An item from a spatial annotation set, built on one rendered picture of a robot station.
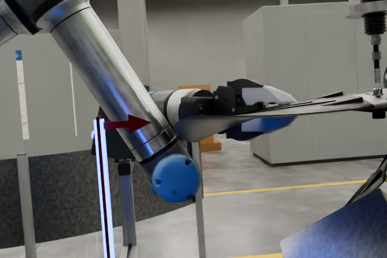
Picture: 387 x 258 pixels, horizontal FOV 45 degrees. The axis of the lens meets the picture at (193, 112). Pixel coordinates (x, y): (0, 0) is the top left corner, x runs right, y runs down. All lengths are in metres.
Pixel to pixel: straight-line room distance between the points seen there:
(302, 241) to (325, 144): 6.33
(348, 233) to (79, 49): 0.45
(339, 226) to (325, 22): 6.39
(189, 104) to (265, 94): 0.11
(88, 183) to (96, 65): 1.64
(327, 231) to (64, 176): 1.79
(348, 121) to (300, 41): 1.32
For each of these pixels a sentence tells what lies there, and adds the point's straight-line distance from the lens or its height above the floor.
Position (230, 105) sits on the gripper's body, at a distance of 0.72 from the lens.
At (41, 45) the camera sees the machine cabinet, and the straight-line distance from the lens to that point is 6.71.
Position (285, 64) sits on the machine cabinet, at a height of 1.43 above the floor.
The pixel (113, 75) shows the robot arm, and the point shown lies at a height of 1.24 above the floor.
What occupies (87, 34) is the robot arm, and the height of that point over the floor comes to 1.31.
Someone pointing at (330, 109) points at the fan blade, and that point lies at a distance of 0.55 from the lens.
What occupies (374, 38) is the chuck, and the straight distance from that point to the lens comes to 0.63.
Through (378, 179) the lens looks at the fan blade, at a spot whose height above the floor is 1.07.
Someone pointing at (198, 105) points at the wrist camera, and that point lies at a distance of 0.69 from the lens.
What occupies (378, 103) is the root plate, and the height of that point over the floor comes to 1.19.
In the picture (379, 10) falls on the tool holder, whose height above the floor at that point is 1.29.
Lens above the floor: 1.22
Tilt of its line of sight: 3 degrees down
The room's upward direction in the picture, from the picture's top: 4 degrees counter-clockwise
